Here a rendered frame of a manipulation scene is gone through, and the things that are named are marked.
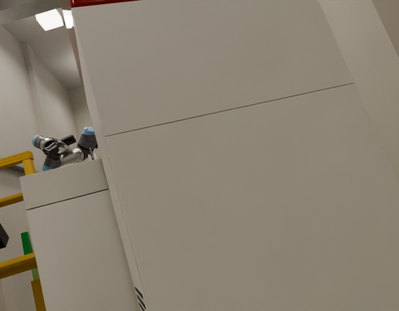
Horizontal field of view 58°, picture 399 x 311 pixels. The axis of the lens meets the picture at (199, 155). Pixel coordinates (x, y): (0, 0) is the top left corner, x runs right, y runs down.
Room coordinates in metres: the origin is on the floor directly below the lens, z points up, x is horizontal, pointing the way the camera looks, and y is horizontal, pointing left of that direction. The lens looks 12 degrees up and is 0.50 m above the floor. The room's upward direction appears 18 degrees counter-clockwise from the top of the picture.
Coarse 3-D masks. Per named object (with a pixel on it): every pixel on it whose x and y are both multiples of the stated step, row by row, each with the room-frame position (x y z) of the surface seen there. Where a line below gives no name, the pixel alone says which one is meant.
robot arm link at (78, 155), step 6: (72, 150) 2.33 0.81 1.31; (78, 150) 2.32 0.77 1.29; (84, 150) 2.35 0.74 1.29; (48, 156) 2.00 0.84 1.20; (72, 156) 2.22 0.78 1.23; (78, 156) 2.30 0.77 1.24; (84, 156) 2.35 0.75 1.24; (48, 162) 2.01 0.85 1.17; (54, 162) 2.02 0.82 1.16; (60, 162) 2.09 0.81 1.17; (66, 162) 2.16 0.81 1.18; (72, 162) 2.25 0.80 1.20; (42, 168) 2.04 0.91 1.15; (48, 168) 2.03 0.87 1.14; (54, 168) 2.05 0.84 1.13
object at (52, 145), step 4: (48, 140) 1.85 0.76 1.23; (52, 140) 1.86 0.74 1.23; (44, 144) 1.84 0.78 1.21; (48, 144) 1.85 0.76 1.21; (52, 144) 1.80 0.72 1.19; (56, 144) 1.80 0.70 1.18; (44, 148) 1.84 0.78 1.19; (48, 148) 1.80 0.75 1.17; (52, 148) 1.78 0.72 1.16; (56, 148) 1.79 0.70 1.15; (44, 152) 1.84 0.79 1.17; (48, 152) 1.80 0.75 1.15; (52, 152) 1.78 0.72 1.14; (56, 152) 1.81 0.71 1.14; (52, 156) 1.80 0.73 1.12; (56, 156) 1.81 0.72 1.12; (56, 160) 1.82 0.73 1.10
